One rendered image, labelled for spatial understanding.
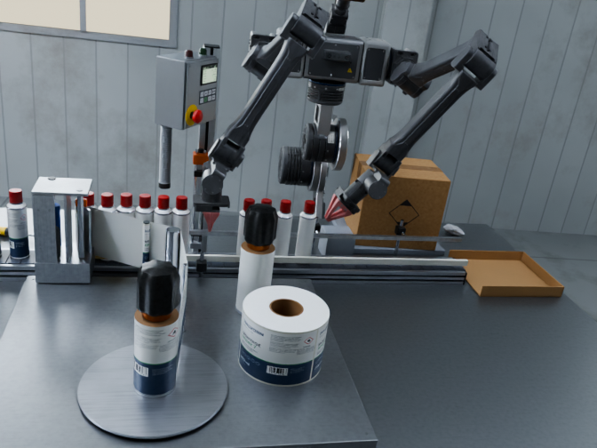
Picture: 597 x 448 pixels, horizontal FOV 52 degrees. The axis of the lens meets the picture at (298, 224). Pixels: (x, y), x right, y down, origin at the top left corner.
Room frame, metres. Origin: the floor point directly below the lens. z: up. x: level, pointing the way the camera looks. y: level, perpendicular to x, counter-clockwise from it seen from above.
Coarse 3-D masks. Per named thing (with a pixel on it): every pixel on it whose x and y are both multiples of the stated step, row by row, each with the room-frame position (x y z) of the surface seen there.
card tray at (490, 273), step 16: (448, 256) 1.99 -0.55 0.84; (464, 256) 2.00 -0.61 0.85; (480, 256) 2.02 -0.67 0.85; (496, 256) 2.04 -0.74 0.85; (512, 256) 2.05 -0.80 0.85; (528, 256) 2.03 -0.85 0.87; (480, 272) 1.91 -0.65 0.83; (496, 272) 1.93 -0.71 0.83; (512, 272) 1.95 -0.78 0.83; (528, 272) 1.96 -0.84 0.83; (544, 272) 1.92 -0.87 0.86; (480, 288) 1.79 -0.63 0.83; (496, 288) 1.75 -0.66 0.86; (512, 288) 1.77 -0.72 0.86; (528, 288) 1.78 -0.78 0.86; (544, 288) 1.80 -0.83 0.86; (560, 288) 1.81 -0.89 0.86
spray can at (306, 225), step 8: (312, 200) 1.74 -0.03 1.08; (304, 208) 1.72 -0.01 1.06; (312, 208) 1.72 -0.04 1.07; (304, 216) 1.71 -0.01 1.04; (312, 216) 1.71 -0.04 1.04; (304, 224) 1.71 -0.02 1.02; (312, 224) 1.71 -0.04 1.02; (304, 232) 1.71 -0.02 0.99; (312, 232) 1.71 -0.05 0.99; (304, 240) 1.70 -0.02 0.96; (312, 240) 1.72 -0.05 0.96; (296, 248) 1.72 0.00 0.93; (304, 248) 1.70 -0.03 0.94; (304, 264) 1.71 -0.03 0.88
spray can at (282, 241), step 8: (288, 200) 1.72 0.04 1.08; (280, 208) 1.70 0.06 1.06; (288, 208) 1.70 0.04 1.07; (280, 216) 1.69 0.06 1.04; (288, 216) 1.69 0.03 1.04; (280, 224) 1.69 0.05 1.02; (288, 224) 1.69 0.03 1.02; (280, 232) 1.68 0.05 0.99; (288, 232) 1.69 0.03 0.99; (280, 240) 1.68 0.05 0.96; (288, 240) 1.70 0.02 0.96; (280, 248) 1.68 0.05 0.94; (288, 248) 1.70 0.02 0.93; (280, 264) 1.68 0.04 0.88
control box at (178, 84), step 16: (160, 64) 1.65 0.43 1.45; (176, 64) 1.63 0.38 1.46; (192, 64) 1.64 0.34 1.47; (160, 80) 1.65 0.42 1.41; (176, 80) 1.63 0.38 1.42; (192, 80) 1.65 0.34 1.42; (160, 96) 1.65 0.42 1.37; (176, 96) 1.63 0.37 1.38; (192, 96) 1.65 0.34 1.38; (160, 112) 1.65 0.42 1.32; (176, 112) 1.63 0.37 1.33; (208, 112) 1.74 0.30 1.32; (176, 128) 1.63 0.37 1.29
